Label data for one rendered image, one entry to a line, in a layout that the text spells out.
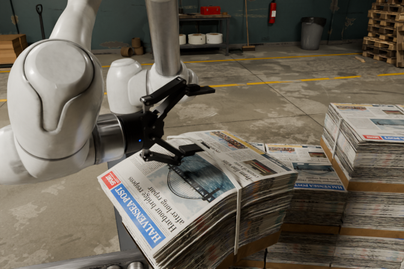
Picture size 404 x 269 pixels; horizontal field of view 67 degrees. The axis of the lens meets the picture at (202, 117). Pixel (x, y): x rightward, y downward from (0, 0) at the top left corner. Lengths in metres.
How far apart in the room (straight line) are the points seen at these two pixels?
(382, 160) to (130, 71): 1.03
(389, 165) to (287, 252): 0.57
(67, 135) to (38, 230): 2.12
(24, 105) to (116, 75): 0.94
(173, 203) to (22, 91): 0.39
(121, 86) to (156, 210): 0.75
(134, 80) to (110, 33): 6.36
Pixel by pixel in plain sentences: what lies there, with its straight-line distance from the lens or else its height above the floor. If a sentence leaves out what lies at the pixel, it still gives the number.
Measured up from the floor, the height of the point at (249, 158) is 1.17.
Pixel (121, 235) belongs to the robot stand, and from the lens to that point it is 1.83.
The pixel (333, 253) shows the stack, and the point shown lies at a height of 0.50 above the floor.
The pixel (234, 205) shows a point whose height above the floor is 1.15.
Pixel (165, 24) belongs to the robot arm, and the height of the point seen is 1.45.
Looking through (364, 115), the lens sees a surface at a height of 1.07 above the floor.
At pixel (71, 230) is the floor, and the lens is 2.43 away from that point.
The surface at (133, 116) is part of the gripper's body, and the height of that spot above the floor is 1.34.
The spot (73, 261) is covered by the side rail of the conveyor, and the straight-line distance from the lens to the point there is 1.10.
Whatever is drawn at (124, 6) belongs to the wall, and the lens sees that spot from 7.56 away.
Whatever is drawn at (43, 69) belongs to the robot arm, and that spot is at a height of 1.49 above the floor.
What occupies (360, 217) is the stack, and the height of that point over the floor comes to 0.70.
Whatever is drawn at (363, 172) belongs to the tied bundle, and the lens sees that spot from 1.31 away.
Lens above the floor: 1.58
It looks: 24 degrees down
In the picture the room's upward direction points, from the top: straight up
